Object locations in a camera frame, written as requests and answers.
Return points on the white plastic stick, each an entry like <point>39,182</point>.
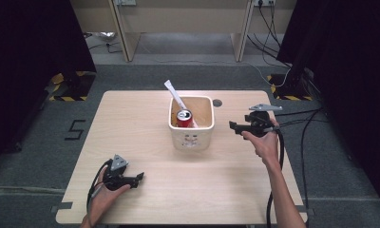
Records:
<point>172,90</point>

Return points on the black curtain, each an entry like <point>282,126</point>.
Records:
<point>26,63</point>
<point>352,79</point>

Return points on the white square container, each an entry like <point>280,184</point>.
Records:
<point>191,139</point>

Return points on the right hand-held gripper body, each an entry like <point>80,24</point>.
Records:
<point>259,122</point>

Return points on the stand base with hazard tape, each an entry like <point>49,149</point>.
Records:
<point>289,91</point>
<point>71,90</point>

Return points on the white power strip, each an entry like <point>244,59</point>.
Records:
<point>264,2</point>
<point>125,2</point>

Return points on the red soda can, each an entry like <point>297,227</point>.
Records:
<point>185,121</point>

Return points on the person's left hand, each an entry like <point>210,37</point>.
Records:
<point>105,202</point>

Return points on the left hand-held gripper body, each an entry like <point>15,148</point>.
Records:
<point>115,177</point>

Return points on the person's right hand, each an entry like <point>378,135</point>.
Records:
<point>267,145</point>

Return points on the beige wooden desk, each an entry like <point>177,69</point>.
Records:
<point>185,19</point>

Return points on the grey round table grommet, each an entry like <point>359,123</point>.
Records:
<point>217,103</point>

